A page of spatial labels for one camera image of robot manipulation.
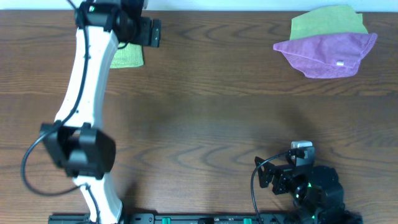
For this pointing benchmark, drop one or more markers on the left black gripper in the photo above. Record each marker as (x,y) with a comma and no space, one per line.
(155,33)

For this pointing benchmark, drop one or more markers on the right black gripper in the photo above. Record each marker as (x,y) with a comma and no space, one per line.
(283,173)

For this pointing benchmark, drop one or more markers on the light green microfiber cloth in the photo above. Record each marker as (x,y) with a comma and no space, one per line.
(129,57)

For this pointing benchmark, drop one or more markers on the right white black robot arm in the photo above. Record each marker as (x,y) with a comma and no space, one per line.
(318,196)

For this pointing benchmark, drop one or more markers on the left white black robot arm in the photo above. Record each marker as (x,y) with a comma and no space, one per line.
(75,140)

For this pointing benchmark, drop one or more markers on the purple microfiber cloth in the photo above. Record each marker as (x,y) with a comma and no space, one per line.
(327,56)

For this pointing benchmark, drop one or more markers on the olive green cloth underneath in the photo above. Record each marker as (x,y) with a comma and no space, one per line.
(327,20)

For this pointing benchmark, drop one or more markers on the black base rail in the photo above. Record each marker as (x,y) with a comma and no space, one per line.
(149,218)

